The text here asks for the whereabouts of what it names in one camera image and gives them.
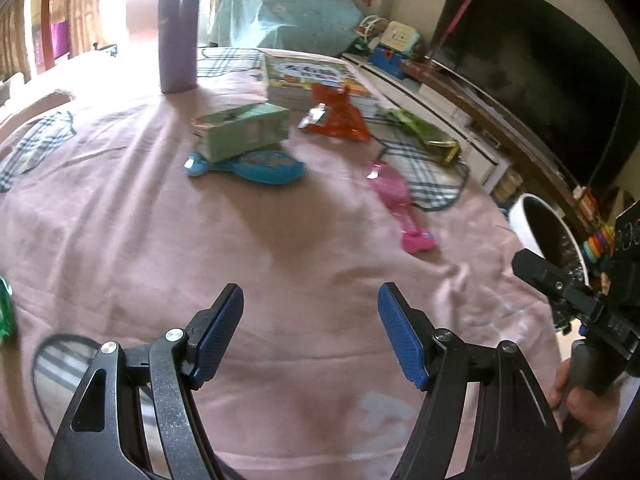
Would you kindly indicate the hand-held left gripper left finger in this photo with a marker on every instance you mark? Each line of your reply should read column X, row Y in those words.
column 220, row 330

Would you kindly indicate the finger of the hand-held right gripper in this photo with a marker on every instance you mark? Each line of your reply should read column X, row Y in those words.
column 550, row 275

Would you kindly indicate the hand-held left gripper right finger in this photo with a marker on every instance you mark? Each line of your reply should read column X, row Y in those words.
column 400, row 332

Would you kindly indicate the white round bin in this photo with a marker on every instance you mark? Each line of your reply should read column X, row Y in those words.
column 530, row 225

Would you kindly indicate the person's right hand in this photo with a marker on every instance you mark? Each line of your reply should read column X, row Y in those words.
column 595, row 427

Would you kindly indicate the pink blanket with plaid hearts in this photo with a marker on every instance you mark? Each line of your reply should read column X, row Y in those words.
column 250, row 250

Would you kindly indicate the pink toy comb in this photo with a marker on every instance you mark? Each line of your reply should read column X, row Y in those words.
column 395, row 200

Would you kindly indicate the teal toy paddle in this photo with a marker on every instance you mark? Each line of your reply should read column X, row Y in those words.
column 260, row 167

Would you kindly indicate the green snack wrapper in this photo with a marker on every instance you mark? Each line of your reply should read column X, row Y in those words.
column 425, row 135

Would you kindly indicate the green carton box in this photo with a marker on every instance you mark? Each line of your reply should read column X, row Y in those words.
column 240, row 132

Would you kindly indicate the white tv cabinet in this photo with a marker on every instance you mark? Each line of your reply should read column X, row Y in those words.
column 450, row 100

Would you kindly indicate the black television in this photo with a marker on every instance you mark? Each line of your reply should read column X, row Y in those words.
column 530, row 60

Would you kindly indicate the orange snack wrapper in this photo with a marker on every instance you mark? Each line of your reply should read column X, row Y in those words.
column 337, row 117

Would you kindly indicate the colourful picture book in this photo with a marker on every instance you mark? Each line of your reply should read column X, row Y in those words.
column 305, row 77

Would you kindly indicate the blue toy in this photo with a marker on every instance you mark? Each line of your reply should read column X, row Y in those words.
column 387, row 62

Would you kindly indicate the purple thermos bottle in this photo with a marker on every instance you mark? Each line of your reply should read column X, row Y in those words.
column 177, row 40

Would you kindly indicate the white cage toy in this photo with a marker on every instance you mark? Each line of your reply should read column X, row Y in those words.
column 371, row 29

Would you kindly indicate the teal plastic cover sheet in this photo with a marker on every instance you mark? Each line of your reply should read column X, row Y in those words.
column 290, row 15

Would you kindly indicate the magenta box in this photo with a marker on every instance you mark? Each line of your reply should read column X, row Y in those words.
column 59, row 39

